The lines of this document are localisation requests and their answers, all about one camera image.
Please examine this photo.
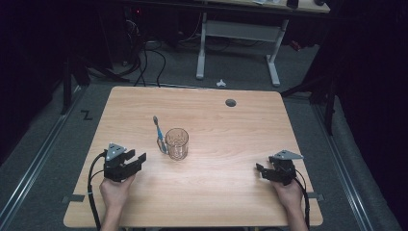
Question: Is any person's left hand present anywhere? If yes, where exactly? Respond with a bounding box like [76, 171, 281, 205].
[98, 174, 137, 210]

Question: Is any white frame desk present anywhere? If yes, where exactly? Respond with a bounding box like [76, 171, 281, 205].
[195, 0, 331, 88]

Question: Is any person's right hand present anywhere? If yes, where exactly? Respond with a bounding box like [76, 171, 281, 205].
[271, 179, 305, 214]

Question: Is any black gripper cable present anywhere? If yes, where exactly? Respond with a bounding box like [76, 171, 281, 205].
[87, 151, 107, 231]
[293, 176, 312, 231]

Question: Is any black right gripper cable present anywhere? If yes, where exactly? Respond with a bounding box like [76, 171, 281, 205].
[293, 176, 312, 231]

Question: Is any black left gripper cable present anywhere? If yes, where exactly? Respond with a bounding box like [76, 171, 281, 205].
[87, 151, 107, 231]

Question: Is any clear glass mug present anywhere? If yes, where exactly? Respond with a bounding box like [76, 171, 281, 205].
[156, 127, 190, 162]

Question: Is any grey tape strip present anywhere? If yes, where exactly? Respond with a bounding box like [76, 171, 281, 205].
[61, 193, 87, 205]
[307, 191, 325, 203]

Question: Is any metal floor rail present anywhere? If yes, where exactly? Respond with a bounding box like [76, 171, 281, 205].
[311, 101, 375, 231]
[0, 86, 89, 226]

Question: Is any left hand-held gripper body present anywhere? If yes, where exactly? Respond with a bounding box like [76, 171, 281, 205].
[102, 142, 138, 184]

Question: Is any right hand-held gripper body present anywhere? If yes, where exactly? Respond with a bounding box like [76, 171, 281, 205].
[268, 149, 304, 187]

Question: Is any black floor cable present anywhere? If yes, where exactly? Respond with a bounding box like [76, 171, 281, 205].
[133, 47, 149, 88]
[145, 48, 167, 89]

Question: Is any dark computer tower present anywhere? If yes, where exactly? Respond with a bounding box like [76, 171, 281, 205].
[122, 5, 146, 66]

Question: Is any black metal stand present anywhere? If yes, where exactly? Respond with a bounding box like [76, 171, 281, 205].
[60, 57, 91, 116]
[280, 72, 339, 137]

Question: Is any blue toothbrush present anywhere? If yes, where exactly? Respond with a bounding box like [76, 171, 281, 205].
[152, 115, 168, 155]

